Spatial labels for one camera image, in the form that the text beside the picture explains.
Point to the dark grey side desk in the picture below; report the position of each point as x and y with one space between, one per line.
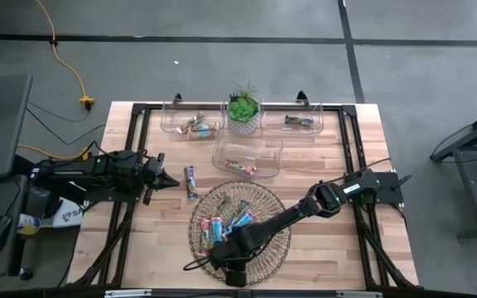
2 194

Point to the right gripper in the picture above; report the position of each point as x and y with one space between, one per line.
234 256

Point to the potted green succulent plant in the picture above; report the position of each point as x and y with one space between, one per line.
242 111

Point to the black aluminium table frame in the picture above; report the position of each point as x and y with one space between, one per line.
138 109

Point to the blue white granola bar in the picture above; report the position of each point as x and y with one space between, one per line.
236 215

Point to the clear plastic bin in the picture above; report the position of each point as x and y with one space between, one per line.
168 124
271 165
271 132

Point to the snack bars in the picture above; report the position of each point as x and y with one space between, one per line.
247 219

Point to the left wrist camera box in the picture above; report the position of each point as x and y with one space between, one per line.
152 166

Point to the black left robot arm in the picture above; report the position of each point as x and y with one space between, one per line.
97 169

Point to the red green granola bar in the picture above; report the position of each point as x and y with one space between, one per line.
204 236
240 166

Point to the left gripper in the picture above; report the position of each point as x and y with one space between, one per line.
149 196

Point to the white printed box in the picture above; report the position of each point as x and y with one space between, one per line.
70 215

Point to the black metal side table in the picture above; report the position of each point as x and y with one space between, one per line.
472 194

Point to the silver metal bracket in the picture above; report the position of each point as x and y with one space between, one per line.
126 293
358 294

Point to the black round caster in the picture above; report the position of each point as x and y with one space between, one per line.
25 274

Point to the yellow white bottle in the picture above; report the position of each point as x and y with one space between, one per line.
27 224

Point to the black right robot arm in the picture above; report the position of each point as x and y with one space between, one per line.
288 215

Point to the purple blue granola bar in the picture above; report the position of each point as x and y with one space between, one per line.
190 182

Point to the round woven straw placemat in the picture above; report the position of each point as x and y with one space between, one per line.
271 198

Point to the blue red granola bar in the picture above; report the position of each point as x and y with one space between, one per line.
218 229

